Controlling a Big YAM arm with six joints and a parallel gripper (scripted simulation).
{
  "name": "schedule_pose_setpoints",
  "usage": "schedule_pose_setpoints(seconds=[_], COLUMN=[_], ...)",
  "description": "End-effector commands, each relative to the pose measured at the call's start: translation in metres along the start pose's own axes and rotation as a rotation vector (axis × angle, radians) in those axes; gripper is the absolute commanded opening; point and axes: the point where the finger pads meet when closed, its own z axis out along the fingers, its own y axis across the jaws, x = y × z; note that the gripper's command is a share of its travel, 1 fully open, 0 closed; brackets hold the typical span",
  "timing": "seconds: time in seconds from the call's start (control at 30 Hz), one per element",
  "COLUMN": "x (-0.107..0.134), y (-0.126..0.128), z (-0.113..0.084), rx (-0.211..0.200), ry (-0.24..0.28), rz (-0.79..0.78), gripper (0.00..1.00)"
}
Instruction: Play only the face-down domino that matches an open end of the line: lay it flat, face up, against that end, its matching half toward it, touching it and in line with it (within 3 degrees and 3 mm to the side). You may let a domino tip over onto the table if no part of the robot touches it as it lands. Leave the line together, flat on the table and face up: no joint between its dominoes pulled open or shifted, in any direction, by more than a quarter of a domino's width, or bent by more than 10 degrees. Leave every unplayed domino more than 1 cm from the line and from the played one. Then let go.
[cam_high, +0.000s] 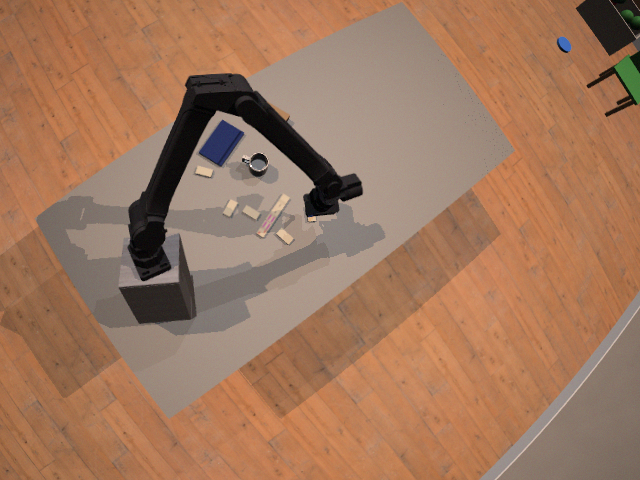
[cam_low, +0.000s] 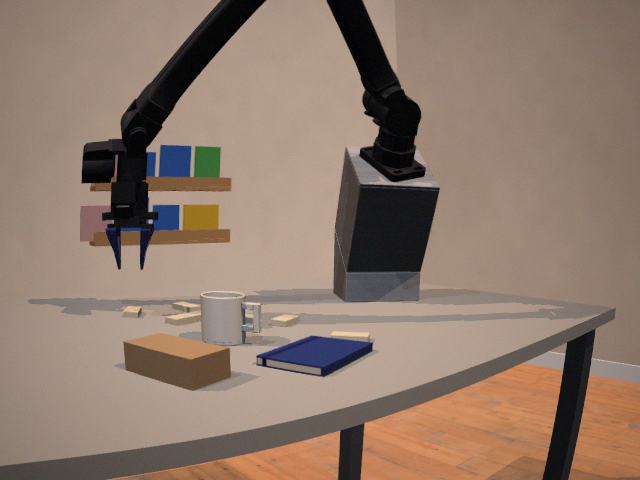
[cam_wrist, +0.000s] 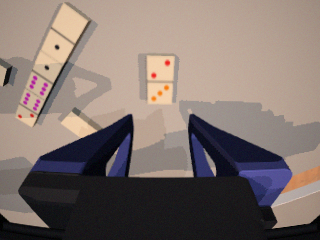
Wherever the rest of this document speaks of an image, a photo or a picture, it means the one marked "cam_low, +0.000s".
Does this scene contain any grey mug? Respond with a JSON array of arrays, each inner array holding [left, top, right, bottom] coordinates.
[[200, 291, 261, 346]]

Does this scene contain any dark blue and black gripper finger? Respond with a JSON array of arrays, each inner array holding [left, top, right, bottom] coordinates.
[[105, 228, 121, 270], [140, 227, 154, 270]]

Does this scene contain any dark blue notebook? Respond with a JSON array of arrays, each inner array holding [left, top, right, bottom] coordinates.
[[256, 335, 373, 377]]

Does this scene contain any brown rectangular block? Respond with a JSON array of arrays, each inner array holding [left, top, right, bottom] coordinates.
[[123, 333, 231, 391]]

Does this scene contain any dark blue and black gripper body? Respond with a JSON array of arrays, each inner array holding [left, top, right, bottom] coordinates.
[[102, 212, 158, 228]]

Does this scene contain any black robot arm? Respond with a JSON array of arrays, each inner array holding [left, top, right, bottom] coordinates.
[[82, 0, 426, 219]]

